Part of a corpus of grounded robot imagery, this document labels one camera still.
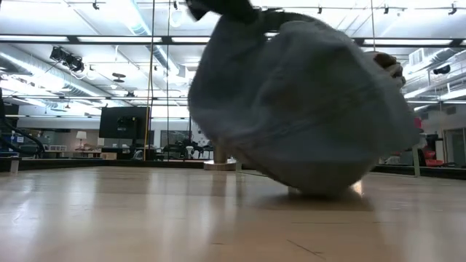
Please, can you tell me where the white hanging ring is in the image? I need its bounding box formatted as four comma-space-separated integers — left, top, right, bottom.
169, 7, 187, 28

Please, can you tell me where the white bulb lamp wooden base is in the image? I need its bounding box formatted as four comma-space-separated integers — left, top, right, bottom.
202, 143, 238, 172

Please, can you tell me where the black monitor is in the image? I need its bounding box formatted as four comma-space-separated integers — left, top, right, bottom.
98, 106, 151, 140

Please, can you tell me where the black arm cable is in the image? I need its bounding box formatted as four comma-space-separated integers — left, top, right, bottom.
0, 119, 47, 156

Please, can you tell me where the grey denim cap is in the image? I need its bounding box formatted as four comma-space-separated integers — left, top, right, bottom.
187, 10, 420, 199

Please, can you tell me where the green perforated metal shelf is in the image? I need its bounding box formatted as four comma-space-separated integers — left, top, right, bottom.
234, 142, 422, 194

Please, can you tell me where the black aluminium rig frame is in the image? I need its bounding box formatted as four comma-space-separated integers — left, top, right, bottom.
0, 34, 466, 181

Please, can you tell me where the black hanging cable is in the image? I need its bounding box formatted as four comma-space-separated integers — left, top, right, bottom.
165, 0, 171, 161

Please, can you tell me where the black ceiling spotlight cluster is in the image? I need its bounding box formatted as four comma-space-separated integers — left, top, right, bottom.
50, 46, 85, 73

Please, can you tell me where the beige cap with light brim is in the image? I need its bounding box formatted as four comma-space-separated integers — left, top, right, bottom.
373, 52, 407, 88

